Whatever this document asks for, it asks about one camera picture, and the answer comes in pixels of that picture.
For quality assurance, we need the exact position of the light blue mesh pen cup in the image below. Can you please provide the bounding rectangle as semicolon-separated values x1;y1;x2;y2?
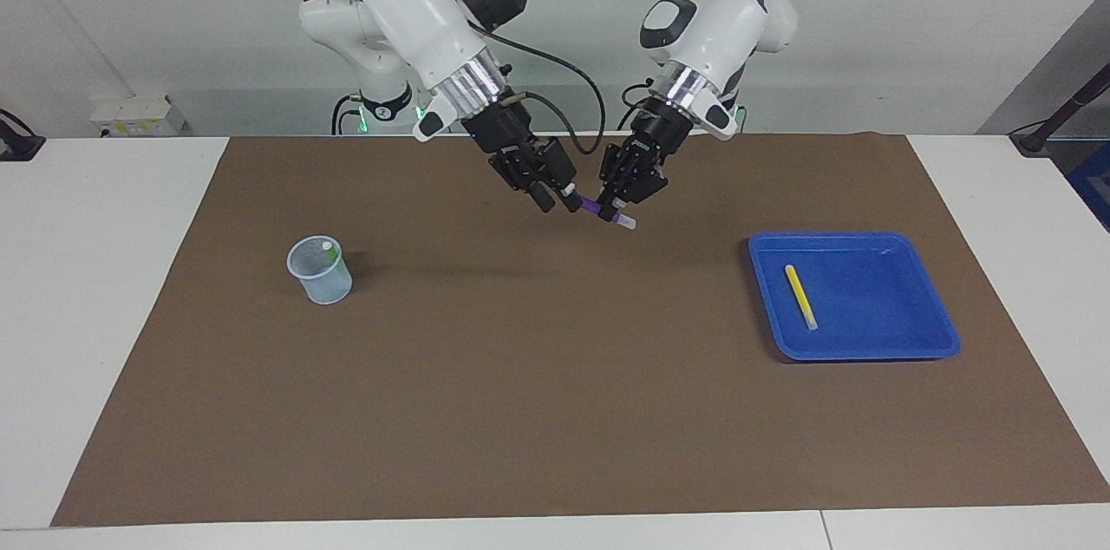
287;235;354;305

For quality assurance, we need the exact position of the blue crate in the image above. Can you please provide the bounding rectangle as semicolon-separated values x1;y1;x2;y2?
1065;142;1110;232

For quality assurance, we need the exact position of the blue plastic tray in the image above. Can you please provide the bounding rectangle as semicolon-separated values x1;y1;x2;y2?
748;231;962;362

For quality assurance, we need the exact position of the brown table mat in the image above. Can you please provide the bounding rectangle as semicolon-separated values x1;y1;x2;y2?
50;132;1110;527

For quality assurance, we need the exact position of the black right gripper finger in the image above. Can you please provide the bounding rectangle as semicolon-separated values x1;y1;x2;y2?
537;137;584;213
489;146;557;215

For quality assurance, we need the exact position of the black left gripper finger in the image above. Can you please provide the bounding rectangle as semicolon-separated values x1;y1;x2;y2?
628;152;669;205
597;141;639;223

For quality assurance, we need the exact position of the white socket box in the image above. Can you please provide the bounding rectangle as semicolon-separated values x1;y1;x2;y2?
91;95;187;137

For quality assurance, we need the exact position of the purple pen with white cap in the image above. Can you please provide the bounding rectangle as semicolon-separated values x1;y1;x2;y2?
577;196;637;230

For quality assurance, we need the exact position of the yellow pen with white cap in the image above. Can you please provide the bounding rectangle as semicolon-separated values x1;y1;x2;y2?
784;265;819;331

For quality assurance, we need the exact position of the black stand pole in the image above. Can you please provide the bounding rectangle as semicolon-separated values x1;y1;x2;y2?
1009;64;1110;156

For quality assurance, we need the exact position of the black left arm base cable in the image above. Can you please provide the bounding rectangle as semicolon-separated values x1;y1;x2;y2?
617;82;660;132

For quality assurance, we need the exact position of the black table clamp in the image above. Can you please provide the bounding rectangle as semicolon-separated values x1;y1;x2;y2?
0;109;46;162

